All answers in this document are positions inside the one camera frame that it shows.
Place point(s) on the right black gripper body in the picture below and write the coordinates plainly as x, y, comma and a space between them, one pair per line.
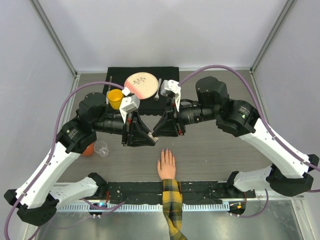
181, 128

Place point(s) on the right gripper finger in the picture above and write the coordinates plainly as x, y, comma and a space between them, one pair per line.
166, 121
165, 131

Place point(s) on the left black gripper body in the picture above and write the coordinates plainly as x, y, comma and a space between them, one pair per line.
126, 127

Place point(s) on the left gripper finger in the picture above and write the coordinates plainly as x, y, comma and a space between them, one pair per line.
141, 139
138, 124

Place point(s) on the glitter nail polish bottle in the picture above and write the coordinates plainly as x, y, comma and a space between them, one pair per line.
155, 139

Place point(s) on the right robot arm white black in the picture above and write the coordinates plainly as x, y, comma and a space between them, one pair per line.
289, 173

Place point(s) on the yellow plaid sleeve forearm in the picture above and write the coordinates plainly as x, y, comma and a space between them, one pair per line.
172, 208

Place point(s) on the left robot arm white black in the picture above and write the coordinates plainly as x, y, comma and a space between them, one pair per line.
38, 199

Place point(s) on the mannequin hand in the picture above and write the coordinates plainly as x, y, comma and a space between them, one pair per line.
166, 165

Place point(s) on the black cloth placemat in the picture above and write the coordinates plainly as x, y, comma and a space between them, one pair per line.
148, 107

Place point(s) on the clear plastic cup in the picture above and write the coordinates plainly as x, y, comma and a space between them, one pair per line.
101, 148

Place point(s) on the silver fork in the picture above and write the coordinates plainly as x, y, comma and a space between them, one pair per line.
157, 95

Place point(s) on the yellow mug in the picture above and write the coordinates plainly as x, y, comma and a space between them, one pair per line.
115, 97

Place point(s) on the pink cream plate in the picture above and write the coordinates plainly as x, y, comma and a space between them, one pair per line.
142, 84

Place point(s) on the orange mug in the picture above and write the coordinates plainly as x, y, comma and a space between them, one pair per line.
89, 151

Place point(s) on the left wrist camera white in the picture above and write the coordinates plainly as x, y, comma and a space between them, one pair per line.
129, 103

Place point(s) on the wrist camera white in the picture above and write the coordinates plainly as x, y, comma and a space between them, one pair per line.
171, 89
129, 103

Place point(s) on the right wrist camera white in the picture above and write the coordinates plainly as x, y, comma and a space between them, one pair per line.
171, 89

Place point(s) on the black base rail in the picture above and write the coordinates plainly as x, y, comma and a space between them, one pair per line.
193, 192

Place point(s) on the white cable duct strip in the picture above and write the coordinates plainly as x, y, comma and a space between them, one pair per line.
84, 207

